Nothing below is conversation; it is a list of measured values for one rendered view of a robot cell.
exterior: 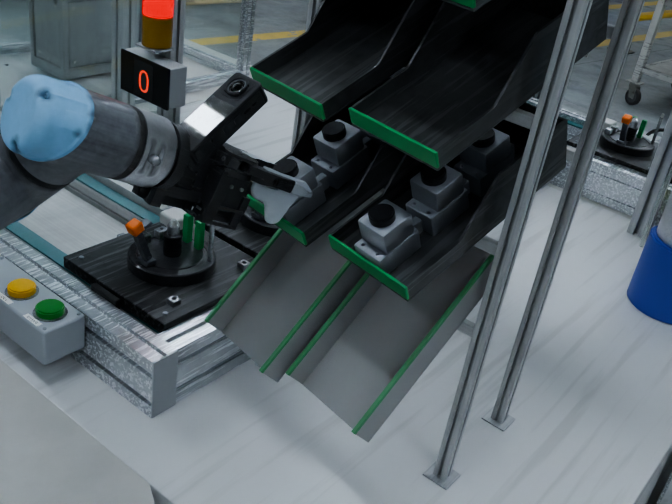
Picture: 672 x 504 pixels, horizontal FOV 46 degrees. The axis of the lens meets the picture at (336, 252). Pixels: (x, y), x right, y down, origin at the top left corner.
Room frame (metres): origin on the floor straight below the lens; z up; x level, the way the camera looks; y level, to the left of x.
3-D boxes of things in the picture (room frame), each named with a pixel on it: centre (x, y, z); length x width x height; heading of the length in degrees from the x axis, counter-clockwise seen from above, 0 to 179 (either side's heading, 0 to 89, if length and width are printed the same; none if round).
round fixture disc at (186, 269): (1.09, 0.26, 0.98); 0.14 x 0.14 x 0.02
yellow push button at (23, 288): (0.96, 0.45, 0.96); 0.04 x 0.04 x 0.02
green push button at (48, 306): (0.92, 0.39, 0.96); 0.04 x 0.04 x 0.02
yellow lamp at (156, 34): (1.29, 0.35, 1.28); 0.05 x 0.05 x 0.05
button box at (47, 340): (0.96, 0.45, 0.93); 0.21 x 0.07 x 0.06; 56
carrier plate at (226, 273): (1.09, 0.26, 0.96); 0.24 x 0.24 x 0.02; 56
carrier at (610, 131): (2.04, -0.72, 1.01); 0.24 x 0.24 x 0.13; 56
